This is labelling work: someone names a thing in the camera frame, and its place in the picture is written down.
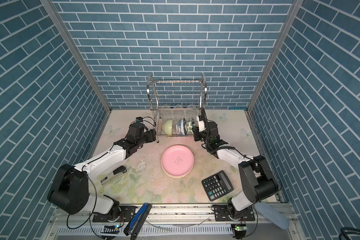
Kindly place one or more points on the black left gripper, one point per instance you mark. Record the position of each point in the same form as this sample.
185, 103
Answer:
151, 135

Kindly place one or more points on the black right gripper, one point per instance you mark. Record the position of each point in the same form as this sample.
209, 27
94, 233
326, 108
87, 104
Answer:
196, 133

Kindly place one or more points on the green leaf patterned bowl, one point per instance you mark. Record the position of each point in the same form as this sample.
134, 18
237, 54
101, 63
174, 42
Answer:
190, 126

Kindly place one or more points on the light green bowl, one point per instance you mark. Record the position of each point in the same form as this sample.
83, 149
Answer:
168, 127

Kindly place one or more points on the blue white patterned bowl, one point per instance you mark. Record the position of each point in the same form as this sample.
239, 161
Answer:
181, 127

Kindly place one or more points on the pink plastic plate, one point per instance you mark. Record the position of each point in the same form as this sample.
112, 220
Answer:
177, 160

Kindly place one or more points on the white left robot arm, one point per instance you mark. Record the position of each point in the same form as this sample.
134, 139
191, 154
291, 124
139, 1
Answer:
70, 190

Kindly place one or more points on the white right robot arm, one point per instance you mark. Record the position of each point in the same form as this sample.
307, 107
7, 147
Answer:
257, 179

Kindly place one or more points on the silver metal dish rack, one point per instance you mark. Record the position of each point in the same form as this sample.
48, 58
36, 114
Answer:
176, 99

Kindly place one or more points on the black grey stapler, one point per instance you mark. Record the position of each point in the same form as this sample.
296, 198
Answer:
115, 174

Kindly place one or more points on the black calculator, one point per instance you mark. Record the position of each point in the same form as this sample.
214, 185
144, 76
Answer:
217, 186

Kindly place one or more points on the blue black stapler tool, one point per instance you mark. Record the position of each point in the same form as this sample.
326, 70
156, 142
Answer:
134, 226

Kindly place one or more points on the grey blue oval pad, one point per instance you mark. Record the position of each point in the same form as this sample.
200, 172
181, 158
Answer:
272, 215

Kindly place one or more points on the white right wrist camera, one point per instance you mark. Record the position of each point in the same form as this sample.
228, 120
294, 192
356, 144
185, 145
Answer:
201, 124

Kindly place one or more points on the aluminium corner post left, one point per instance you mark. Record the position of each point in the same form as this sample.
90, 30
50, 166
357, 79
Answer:
64, 32

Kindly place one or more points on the aluminium corner post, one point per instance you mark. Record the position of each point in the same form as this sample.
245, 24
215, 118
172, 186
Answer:
292, 14
64, 32

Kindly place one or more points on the aluminium corner post right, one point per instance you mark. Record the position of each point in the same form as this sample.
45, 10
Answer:
292, 14

